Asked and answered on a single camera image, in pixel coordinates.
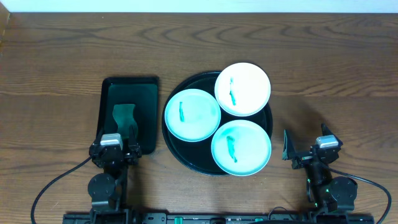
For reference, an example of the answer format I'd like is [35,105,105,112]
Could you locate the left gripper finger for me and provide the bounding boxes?
[95,128,104,144]
[128,125,138,149]

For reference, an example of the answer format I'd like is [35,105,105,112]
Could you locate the green sponge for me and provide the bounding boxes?
[113,104,138,139]

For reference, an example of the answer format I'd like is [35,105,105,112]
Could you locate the mint green plate front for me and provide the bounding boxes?
[211,119,272,176]

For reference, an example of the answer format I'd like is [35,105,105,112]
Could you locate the mint green plate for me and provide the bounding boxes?
[164,89,221,142]
[211,119,272,176]

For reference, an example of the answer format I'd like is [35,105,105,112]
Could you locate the white plate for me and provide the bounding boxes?
[215,62,271,117]

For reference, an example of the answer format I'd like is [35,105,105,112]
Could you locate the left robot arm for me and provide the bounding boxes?
[88,126,142,224]

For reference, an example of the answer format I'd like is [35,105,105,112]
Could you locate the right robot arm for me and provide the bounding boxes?
[282,124,358,223]

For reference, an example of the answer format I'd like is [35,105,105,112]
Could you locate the black rectangular tray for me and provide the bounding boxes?
[96,77,159,154]

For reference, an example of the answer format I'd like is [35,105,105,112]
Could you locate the round black tray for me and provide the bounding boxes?
[162,71,273,176]

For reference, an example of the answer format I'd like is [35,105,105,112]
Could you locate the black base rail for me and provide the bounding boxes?
[62,213,374,224]

